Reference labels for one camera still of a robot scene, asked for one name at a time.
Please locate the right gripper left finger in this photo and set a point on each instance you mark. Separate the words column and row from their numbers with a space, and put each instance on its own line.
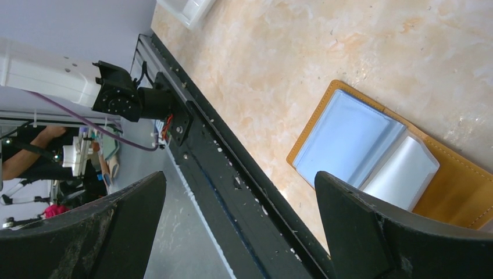
column 110, row 237

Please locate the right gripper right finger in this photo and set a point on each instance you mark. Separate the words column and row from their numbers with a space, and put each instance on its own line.
column 371, row 238

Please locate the tan leather card holder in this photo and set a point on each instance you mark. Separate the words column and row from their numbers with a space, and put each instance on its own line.
column 377, row 151

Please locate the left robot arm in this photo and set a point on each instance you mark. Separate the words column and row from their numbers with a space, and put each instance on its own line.
column 101, row 86

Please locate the person in background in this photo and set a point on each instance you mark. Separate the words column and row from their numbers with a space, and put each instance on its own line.
column 31, row 155

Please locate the white divided plastic tray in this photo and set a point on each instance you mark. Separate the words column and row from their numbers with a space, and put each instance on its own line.
column 187, row 12

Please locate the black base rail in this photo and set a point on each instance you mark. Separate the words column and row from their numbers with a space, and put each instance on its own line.
column 258, row 233

